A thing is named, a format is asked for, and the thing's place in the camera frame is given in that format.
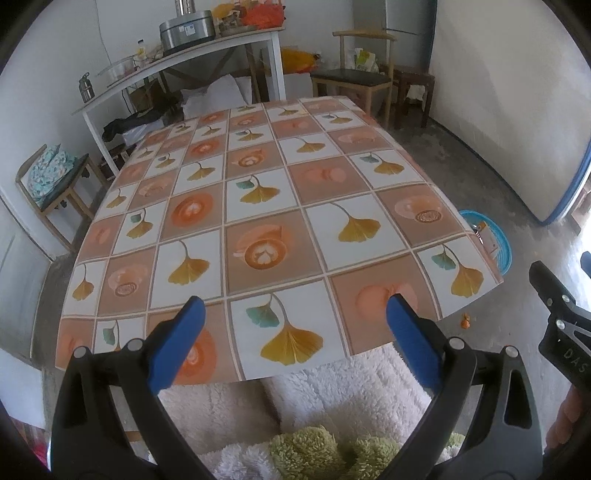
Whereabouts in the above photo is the black cloth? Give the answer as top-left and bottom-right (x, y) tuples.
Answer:
(102, 113), (174, 141)

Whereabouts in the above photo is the orange plastic bag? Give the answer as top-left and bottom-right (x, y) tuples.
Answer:
(241, 2), (286, 27)

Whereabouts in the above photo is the glass bowl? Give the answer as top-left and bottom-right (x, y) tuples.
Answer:
(97, 58), (139, 84)

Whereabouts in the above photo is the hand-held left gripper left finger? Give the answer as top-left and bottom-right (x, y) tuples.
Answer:
(50, 296), (215, 480)

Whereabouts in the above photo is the white side table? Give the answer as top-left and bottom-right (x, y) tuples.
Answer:
(71, 25), (286, 178)

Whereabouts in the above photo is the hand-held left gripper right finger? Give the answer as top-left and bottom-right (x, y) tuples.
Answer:
(383, 294), (543, 480)

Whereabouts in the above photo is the silver rice cooker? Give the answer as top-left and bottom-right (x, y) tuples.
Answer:
(159, 11), (217, 49)

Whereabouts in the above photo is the white fleece garment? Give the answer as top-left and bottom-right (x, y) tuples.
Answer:
(148, 344), (467, 480)

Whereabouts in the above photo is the white mattress with blue edge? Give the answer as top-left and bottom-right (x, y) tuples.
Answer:
(427, 0), (591, 227)

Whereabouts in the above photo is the floral patterned cushion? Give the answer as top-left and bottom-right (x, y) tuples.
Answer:
(28, 144), (77, 201)

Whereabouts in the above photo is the ginkgo patterned tablecloth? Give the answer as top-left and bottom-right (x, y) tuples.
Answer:
(55, 95), (505, 385)

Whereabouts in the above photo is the cardboard box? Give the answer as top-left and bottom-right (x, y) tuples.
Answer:
(128, 83), (158, 114)

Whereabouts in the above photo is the dark wooden stool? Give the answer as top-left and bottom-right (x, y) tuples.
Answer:
(392, 65), (436, 130)

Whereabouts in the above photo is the white plastic bag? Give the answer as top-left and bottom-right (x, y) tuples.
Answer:
(353, 47), (380, 72)

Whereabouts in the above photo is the yellow bag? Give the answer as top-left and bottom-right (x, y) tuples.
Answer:
(281, 47), (322, 75)

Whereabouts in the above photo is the wooden chair with black seat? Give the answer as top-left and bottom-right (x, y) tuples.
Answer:
(310, 28), (398, 130)

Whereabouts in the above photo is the wooden chair with dark seat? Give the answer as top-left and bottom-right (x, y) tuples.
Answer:
(16, 144), (100, 254)

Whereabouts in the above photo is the green fleece cloth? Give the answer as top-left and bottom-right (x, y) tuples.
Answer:
(269, 425), (465, 480)

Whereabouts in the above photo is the white sack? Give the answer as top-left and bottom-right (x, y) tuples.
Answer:
(180, 74), (252, 118)

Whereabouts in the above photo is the blue plastic waste basket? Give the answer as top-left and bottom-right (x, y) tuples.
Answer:
(458, 210), (513, 278)

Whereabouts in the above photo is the person's right hand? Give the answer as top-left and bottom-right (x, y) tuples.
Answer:
(545, 383), (588, 453)

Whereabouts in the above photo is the yellow packet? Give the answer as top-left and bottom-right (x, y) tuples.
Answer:
(211, 2), (245, 19)

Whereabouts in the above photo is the grey refrigerator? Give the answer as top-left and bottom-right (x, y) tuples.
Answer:
(355, 0), (435, 65)

